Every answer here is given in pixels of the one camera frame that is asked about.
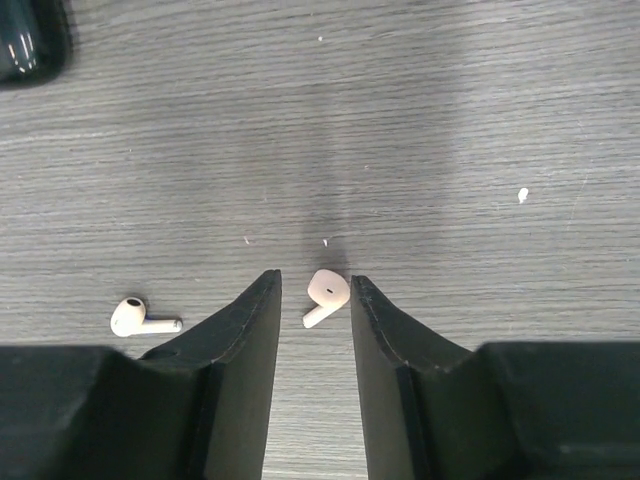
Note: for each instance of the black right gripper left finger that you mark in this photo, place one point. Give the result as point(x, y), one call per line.
point(195, 407)

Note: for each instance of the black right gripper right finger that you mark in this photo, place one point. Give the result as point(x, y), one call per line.
point(432, 409)

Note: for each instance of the beige earbud pair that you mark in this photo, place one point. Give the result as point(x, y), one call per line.
point(330, 291)

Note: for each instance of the black gold-trimmed earbud case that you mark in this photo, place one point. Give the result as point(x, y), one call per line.
point(36, 42)

